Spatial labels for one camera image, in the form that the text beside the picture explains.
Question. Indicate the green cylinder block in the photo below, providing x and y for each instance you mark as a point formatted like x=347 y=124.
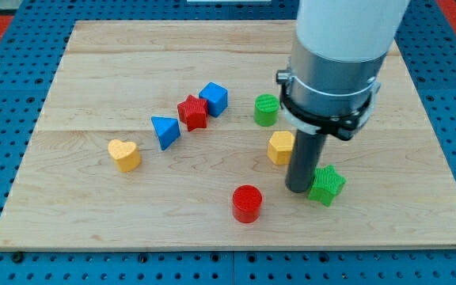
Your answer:
x=266 y=109

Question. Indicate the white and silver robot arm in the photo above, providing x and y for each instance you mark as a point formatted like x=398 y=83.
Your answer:
x=331 y=81

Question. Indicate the red star block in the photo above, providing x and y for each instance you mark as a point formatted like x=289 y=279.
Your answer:
x=193 y=112

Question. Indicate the blue cube block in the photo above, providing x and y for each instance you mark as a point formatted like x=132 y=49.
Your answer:
x=216 y=97

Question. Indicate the yellow hexagon block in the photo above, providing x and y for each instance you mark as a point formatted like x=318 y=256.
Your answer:
x=280 y=147

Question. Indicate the red cylinder block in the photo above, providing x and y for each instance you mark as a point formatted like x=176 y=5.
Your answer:
x=246 y=201

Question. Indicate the blue triangle block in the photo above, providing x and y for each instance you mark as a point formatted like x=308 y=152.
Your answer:
x=166 y=129

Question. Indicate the light wooden board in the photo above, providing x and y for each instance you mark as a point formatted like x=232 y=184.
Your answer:
x=68 y=195

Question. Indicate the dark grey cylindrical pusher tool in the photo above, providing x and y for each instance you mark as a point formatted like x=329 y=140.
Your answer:
x=304 y=159

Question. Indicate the yellow heart block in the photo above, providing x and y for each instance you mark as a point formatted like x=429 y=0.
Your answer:
x=125 y=155

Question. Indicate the green star block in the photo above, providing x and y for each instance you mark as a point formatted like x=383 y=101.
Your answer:
x=327 y=185

